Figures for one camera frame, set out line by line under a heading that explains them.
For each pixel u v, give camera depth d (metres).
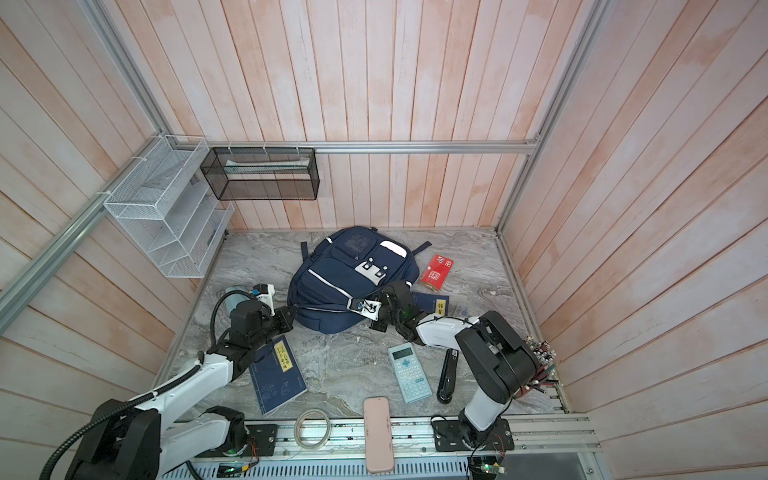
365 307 0.76
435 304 0.98
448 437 0.73
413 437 0.75
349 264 1.04
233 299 0.78
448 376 0.83
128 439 0.41
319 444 0.73
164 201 0.78
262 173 1.02
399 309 0.72
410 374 0.83
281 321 0.76
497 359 0.47
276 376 0.83
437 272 1.07
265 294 0.78
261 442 0.73
